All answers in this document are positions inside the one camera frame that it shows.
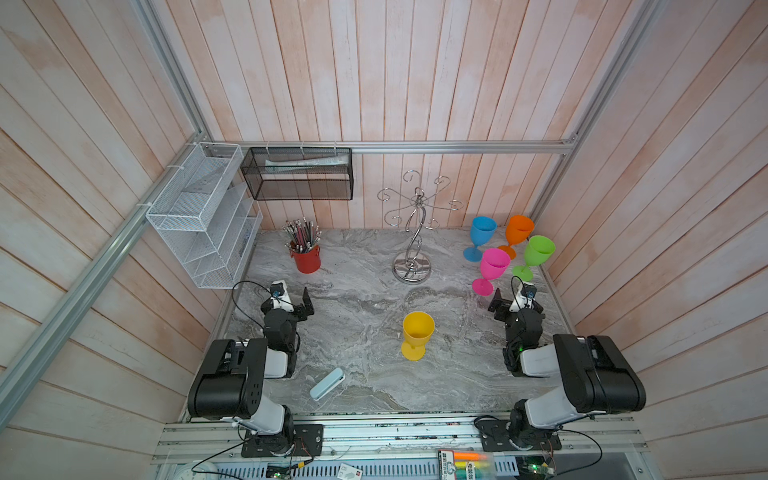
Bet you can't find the pink wine glass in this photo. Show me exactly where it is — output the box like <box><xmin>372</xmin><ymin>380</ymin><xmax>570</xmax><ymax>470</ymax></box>
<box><xmin>472</xmin><ymin>248</ymin><xmax>511</xmax><ymax>296</ymax></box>

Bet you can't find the green wine glass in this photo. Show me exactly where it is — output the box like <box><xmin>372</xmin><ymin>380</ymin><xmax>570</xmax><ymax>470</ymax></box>
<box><xmin>512</xmin><ymin>235</ymin><xmax>556</xmax><ymax>283</ymax></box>

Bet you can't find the orange wine glass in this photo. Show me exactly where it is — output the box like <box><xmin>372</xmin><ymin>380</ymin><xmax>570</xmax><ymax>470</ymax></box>
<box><xmin>499</xmin><ymin>215</ymin><xmax>535</xmax><ymax>260</ymax></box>

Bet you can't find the blue wine glass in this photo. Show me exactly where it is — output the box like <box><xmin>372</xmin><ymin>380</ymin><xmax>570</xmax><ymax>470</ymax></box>
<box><xmin>463</xmin><ymin>216</ymin><xmax>497</xmax><ymax>263</ymax></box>

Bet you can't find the yellow wine glass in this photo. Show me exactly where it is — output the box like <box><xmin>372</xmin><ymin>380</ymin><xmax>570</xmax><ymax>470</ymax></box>
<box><xmin>401</xmin><ymin>312</ymin><xmax>435</xmax><ymax>361</ymax></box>

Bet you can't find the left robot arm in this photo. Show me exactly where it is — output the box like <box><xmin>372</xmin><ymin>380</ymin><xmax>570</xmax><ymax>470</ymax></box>
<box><xmin>187</xmin><ymin>282</ymin><xmax>324</xmax><ymax>458</ymax></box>

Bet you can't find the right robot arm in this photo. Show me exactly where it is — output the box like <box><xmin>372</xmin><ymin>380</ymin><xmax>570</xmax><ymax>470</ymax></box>
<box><xmin>473</xmin><ymin>284</ymin><xmax>647</xmax><ymax>452</ymax></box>

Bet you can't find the chrome wine glass rack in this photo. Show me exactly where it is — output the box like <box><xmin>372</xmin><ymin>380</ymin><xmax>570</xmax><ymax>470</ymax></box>
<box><xmin>377</xmin><ymin>169</ymin><xmax>463</xmax><ymax>285</ymax></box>

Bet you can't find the red pencil cup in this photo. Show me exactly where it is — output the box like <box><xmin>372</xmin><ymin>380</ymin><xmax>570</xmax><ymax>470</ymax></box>
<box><xmin>290</xmin><ymin>245</ymin><xmax>321</xmax><ymax>274</ymax></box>

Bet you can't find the light blue case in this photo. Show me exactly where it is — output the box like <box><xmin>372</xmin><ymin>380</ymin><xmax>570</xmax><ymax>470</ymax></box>
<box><xmin>310</xmin><ymin>368</ymin><xmax>345</xmax><ymax>401</ymax></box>

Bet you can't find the bundle of pencils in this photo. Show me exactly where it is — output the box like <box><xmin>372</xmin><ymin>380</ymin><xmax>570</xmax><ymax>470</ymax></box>
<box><xmin>283</xmin><ymin>218</ymin><xmax>322</xmax><ymax>254</ymax></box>

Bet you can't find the highlighter marker box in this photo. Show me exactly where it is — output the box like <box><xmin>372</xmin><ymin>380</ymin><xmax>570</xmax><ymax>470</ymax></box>
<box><xmin>437</xmin><ymin>449</ymin><xmax>496</xmax><ymax>480</ymax></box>

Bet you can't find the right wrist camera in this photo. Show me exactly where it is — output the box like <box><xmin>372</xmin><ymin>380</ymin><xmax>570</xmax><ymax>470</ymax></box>
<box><xmin>510</xmin><ymin>282</ymin><xmax>537</xmax><ymax>312</ymax></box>

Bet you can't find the white mesh wall shelf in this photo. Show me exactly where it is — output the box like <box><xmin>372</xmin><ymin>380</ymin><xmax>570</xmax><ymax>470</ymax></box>
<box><xmin>147</xmin><ymin>142</ymin><xmax>263</xmax><ymax>290</ymax></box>

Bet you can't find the black mesh wall basket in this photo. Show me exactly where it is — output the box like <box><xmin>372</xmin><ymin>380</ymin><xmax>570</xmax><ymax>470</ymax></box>
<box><xmin>240</xmin><ymin>146</ymin><xmax>354</xmax><ymax>201</ymax></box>

